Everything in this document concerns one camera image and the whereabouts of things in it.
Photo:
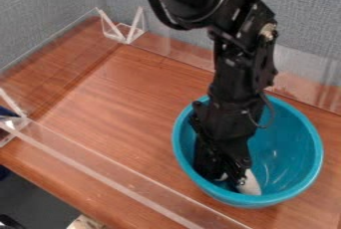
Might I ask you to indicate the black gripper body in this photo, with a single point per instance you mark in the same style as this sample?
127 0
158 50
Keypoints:
229 122

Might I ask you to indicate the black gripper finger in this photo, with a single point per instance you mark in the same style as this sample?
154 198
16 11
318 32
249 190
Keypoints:
207 163
233 166

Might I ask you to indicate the plush mushroom with brown cap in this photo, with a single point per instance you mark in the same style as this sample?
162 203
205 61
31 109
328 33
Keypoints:
245 186

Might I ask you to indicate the blue plastic bowl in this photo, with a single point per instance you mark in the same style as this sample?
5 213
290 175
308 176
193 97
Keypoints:
286 153

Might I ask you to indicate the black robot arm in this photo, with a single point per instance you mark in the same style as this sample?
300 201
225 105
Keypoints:
242 28

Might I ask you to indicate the clear acrylic front barrier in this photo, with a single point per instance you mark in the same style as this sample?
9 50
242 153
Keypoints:
170 203

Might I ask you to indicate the clear acrylic barrier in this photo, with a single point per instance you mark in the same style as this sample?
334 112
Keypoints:
308 78
170 203
23 37

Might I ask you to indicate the clear acrylic back barrier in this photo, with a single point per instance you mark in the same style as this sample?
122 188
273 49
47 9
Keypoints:
308 78

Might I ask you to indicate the clear acrylic left barrier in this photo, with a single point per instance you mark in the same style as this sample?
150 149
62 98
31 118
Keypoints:
23 37

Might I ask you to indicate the clear acrylic left bracket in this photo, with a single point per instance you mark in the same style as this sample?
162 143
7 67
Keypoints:
13 119

